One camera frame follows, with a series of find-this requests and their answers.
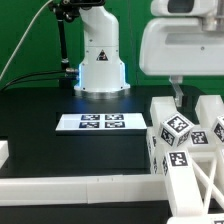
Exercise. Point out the black camera stand pole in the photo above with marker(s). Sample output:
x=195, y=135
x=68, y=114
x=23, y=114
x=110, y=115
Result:
x=68, y=11

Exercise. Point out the white tagged cube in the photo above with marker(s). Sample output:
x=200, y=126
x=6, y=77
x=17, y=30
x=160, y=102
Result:
x=218, y=128
x=175, y=130

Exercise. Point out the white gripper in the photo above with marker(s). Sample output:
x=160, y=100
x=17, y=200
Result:
x=185, y=37

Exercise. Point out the white U-shaped fence frame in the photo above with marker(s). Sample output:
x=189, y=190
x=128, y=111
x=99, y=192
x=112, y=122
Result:
x=81, y=190

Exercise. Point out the white base tag plate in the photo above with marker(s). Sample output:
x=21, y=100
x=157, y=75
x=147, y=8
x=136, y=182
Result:
x=108, y=121

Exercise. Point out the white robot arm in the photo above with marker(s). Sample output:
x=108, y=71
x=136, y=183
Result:
x=102, y=73

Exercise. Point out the white chair back part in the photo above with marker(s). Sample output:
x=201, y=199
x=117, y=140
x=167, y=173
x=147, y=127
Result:
x=193, y=173

